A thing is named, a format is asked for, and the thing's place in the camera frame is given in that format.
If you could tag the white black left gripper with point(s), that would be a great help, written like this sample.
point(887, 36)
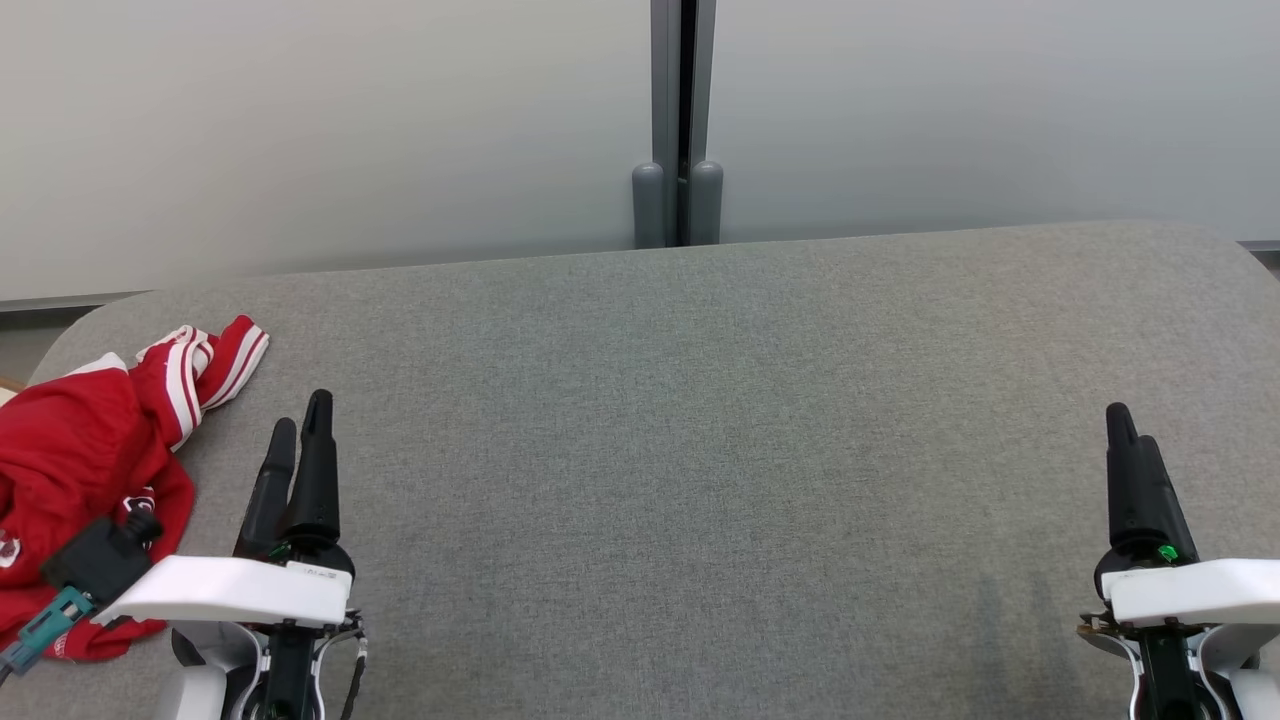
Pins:
point(230, 590)

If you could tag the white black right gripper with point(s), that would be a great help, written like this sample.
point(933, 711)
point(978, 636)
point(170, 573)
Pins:
point(1200, 595)

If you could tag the red shorts with white stripe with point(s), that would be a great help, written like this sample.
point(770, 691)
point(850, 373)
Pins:
point(50, 450)

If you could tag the white panel with wooden edge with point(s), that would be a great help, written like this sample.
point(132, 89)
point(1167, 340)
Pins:
point(8, 390)

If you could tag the grey wall baseboard strip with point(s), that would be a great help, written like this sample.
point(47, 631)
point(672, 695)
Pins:
point(60, 302)
point(1260, 246)

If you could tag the grey vertical partition post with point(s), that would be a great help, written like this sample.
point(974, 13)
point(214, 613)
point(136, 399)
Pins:
point(665, 80)

